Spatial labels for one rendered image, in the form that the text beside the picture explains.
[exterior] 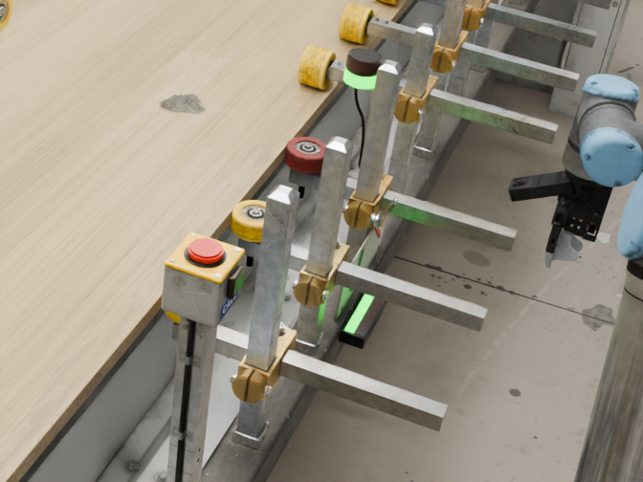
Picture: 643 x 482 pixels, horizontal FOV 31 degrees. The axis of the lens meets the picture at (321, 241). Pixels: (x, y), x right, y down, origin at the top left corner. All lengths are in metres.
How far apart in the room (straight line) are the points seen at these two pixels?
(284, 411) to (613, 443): 0.70
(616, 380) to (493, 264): 2.25
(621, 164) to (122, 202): 0.81
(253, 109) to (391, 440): 1.00
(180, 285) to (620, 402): 0.50
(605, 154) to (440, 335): 1.50
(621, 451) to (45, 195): 1.06
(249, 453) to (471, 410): 1.29
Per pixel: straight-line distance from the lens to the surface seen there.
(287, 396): 1.91
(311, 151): 2.15
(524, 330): 3.33
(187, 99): 2.24
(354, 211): 2.08
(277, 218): 1.55
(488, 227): 2.11
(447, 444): 2.91
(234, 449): 1.81
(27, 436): 1.54
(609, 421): 1.34
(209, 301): 1.30
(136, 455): 1.90
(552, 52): 4.55
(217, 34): 2.54
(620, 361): 1.32
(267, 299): 1.63
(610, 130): 1.82
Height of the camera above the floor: 2.00
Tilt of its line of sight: 35 degrees down
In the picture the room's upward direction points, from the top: 9 degrees clockwise
